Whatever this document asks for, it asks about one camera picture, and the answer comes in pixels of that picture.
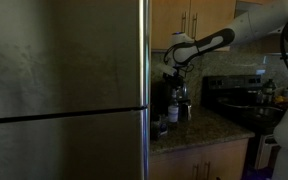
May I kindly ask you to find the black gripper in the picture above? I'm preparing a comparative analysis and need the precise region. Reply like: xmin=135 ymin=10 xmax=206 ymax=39
xmin=163 ymin=68 xmax=189 ymax=101

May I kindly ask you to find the black coffee maker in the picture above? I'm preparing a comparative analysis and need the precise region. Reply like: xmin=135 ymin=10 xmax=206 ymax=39
xmin=150 ymin=73 xmax=172 ymax=123

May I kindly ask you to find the dark glass jar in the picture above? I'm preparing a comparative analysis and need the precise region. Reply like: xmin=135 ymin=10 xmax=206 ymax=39
xmin=179 ymin=99 xmax=193 ymax=122

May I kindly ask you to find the clear bottle white label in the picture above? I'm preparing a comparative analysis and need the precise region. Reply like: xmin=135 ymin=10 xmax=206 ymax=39
xmin=167 ymin=88 xmax=180 ymax=125

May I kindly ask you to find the small dark bottle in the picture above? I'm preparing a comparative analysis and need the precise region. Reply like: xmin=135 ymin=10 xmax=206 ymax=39
xmin=150 ymin=114 xmax=169 ymax=140

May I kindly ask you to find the black electric stove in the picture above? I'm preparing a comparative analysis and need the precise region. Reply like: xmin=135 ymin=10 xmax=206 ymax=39
xmin=201 ymin=74 xmax=287 ymax=135

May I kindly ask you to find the wooden upper cabinet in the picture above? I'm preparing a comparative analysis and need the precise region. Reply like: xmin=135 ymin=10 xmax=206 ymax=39
xmin=150 ymin=0 xmax=237 ymax=52

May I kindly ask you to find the wooden cabinet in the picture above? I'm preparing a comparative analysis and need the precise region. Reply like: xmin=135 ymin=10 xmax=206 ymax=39
xmin=150 ymin=0 xmax=237 ymax=52
xmin=149 ymin=137 xmax=250 ymax=180

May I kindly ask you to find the wooden lower cabinet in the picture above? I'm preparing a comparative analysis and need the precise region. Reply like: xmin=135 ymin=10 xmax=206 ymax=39
xmin=149 ymin=137 xmax=250 ymax=180

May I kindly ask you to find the black frying pan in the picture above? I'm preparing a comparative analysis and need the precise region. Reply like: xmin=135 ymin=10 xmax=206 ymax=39
xmin=217 ymin=99 xmax=285 ymax=122

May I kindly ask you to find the dark green bottle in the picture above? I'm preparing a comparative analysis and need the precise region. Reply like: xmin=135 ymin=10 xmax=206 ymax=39
xmin=262 ymin=78 xmax=277 ymax=105

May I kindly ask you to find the yellow object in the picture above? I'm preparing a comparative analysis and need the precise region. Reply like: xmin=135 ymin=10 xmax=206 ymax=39
xmin=274 ymin=95 xmax=286 ymax=104

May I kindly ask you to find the dark range hood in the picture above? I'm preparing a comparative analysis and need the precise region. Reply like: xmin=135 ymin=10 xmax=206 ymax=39
xmin=235 ymin=0 xmax=288 ymax=56

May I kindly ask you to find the stainless steel refrigerator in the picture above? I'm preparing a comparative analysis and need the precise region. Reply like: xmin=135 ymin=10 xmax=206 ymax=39
xmin=0 ymin=0 xmax=151 ymax=180

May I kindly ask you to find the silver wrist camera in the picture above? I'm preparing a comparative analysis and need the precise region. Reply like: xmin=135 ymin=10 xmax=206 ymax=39
xmin=156 ymin=63 xmax=179 ymax=77

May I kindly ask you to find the metal upper cabinet handle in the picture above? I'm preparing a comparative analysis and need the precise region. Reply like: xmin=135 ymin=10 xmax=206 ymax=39
xmin=191 ymin=12 xmax=199 ymax=39
xmin=181 ymin=11 xmax=188 ymax=34

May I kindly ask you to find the metal cabinet handle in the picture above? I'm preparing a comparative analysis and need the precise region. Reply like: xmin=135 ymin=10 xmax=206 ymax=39
xmin=192 ymin=163 xmax=199 ymax=180
xmin=191 ymin=12 xmax=199 ymax=39
xmin=181 ymin=11 xmax=188 ymax=34
xmin=203 ymin=161 xmax=211 ymax=180

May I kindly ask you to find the metal lower cabinet handle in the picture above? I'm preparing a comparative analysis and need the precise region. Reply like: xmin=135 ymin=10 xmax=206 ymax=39
xmin=192 ymin=163 xmax=199 ymax=180
xmin=203 ymin=161 xmax=211 ymax=180

